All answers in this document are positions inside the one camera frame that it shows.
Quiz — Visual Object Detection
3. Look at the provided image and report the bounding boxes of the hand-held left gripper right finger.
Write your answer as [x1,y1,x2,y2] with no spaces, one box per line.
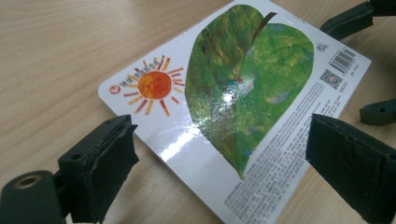
[305,113,396,224]

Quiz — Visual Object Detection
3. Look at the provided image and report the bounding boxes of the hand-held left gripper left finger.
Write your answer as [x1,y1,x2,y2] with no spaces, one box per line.
[57,114,140,224]

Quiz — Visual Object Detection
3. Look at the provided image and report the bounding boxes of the white book with green leaf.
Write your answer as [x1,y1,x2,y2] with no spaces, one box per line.
[97,0,373,224]

